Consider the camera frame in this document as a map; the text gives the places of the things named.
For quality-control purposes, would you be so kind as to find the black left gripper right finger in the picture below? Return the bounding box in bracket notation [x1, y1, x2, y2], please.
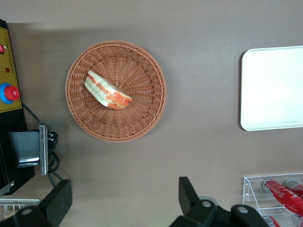
[169, 176, 272, 227]

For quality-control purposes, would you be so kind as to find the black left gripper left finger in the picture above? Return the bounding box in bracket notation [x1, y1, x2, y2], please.
[0, 179, 73, 227]

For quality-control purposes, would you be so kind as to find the triangle sandwich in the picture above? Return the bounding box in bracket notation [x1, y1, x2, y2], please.
[84, 70, 133, 111]

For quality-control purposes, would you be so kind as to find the round brown wicker basket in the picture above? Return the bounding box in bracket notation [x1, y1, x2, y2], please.
[65, 40, 168, 143]

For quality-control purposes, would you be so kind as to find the cream plastic tray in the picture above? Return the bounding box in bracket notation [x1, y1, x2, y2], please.
[240, 45, 303, 132]

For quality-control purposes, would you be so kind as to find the clear acrylic bottle rack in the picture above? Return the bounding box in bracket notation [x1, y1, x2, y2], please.
[242, 172, 303, 227]

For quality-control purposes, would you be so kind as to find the red cola bottle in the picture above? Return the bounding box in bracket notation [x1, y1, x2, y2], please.
[261, 177, 303, 217]
[283, 179, 303, 197]
[261, 214, 283, 227]
[291, 212, 303, 227]

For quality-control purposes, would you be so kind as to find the red emergency stop button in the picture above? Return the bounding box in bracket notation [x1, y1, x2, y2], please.
[0, 82, 20, 105]

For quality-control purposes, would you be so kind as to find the black appliance with yellow panel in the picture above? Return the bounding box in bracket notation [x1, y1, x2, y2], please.
[0, 18, 36, 196]

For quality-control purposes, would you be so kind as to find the black power cable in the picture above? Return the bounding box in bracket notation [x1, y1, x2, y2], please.
[22, 103, 64, 188]

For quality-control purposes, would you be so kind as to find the black bracket with metal plate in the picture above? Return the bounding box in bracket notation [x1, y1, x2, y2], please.
[8, 125, 50, 176]

